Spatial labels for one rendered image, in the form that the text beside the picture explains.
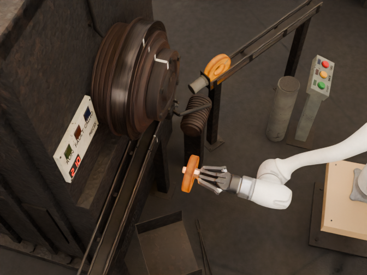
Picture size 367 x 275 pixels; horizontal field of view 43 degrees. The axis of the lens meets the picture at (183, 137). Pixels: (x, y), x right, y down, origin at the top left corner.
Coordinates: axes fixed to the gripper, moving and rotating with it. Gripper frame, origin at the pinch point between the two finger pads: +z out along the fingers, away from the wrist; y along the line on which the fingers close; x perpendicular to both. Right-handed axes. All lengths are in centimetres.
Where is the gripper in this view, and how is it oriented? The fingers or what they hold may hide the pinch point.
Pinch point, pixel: (190, 172)
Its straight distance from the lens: 190.8
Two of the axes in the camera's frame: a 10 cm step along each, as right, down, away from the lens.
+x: 0.3, -5.1, -8.6
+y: 2.9, -8.2, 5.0
